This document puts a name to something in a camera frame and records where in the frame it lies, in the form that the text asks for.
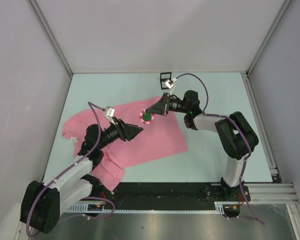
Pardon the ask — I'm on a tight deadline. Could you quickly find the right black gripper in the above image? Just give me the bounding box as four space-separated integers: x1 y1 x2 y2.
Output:
146 92 190 116

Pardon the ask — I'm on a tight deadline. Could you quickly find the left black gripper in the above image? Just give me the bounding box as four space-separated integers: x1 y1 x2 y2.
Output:
97 116 143 150

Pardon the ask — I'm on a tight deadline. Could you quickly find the plush flower brooch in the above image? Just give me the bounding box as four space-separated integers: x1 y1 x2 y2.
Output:
139 111 155 124

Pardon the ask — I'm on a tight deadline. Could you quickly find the pink t-shirt garment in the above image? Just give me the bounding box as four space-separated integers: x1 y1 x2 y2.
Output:
61 96 190 192

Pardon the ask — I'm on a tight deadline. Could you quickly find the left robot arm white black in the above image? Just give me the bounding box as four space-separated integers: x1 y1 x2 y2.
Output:
20 118 143 237

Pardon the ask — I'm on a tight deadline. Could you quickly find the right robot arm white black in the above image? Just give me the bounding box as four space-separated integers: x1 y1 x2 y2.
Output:
140 90 259 201

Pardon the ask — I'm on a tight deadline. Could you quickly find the white garment label tag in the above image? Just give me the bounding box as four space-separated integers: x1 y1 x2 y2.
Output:
70 137 78 143

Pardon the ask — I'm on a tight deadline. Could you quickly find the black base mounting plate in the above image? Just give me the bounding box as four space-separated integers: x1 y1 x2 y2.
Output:
90 182 251 211

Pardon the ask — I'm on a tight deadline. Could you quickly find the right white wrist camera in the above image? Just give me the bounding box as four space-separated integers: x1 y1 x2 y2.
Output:
164 78 177 91

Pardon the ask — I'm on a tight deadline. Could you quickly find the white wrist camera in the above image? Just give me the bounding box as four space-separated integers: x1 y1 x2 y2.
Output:
164 78 177 91
103 106 117 125

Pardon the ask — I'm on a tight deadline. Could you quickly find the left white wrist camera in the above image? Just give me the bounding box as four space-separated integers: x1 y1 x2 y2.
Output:
103 106 117 125

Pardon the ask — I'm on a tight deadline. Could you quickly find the black square frame stand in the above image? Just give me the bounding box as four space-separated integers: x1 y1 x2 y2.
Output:
159 71 172 90

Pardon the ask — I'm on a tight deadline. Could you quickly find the white slotted cable duct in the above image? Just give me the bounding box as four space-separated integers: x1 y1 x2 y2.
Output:
65 201 241 215

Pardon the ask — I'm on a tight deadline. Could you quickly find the front aluminium frame rail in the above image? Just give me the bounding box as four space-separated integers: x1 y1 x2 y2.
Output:
26 182 297 203

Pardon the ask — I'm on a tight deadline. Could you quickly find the aluminium frame rail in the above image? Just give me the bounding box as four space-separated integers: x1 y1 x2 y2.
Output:
240 72 281 177
26 182 297 203

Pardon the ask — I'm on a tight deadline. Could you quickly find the right aluminium frame rail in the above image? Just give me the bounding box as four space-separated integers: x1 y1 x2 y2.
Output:
240 72 281 177

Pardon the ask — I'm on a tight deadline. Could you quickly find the right corner aluminium post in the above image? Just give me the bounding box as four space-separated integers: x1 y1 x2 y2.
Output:
247 0 293 75

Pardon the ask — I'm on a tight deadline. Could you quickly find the corner aluminium post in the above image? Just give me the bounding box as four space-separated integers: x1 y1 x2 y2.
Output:
27 0 73 76
247 0 293 75

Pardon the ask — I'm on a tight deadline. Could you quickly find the left corner aluminium post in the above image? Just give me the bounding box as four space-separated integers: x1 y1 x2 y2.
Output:
27 0 73 76

